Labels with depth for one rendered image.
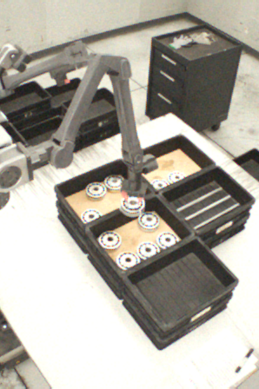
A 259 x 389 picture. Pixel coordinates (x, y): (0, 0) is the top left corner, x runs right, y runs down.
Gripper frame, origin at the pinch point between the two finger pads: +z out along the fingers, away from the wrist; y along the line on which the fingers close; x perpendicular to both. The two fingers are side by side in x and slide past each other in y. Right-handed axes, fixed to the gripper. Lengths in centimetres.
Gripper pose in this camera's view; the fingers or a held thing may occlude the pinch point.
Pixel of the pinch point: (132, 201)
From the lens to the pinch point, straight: 191.7
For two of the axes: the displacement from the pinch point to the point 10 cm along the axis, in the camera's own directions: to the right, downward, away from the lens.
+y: -9.8, -1.8, 1.1
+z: -0.5, 6.9, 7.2
